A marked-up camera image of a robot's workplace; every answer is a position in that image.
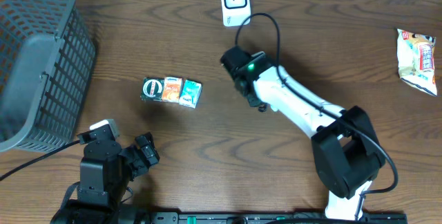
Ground teal Kleenex tissue pack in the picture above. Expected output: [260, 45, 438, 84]
[179, 80, 202, 109]

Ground green Zam-Buk box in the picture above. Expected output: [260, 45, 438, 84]
[140, 77, 164, 102]

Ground orange Kleenex tissue pack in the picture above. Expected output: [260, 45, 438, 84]
[162, 77, 183, 103]

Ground yellow wet wipes pack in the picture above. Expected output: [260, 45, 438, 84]
[396, 29, 437, 96]

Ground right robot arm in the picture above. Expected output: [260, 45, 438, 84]
[220, 46, 386, 221]

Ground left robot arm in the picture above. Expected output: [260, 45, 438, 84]
[50, 131, 160, 224]

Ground white barcode scanner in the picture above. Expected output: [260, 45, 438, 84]
[221, 0, 251, 27]

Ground grey plastic mesh basket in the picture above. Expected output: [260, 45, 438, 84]
[1, 0, 97, 152]

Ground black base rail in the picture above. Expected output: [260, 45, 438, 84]
[146, 212, 408, 224]

